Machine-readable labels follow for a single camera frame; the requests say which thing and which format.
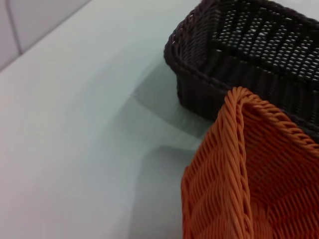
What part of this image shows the orange woven basket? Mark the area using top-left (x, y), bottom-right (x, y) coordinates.
top-left (181, 86), bottom-right (319, 239)

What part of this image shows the dark brown woven basket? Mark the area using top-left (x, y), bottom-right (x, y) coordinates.
top-left (163, 0), bottom-right (319, 144)

